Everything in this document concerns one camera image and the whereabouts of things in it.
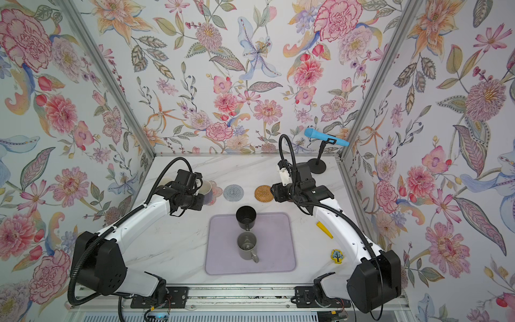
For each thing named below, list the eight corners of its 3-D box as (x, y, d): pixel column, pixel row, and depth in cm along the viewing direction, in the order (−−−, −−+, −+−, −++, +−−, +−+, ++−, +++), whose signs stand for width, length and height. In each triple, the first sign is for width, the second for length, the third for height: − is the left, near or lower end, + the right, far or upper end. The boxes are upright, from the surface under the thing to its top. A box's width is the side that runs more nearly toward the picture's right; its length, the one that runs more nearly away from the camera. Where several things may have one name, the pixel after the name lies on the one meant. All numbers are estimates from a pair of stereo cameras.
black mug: (234, 225, 95) (232, 214, 87) (246, 212, 99) (245, 201, 91) (248, 236, 91) (247, 226, 83) (260, 223, 95) (260, 212, 87)
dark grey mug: (238, 265, 83) (236, 257, 74) (239, 241, 90) (237, 231, 81) (258, 265, 83) (259, 257, 74) (258, 241, 90) (259, 231, 81)
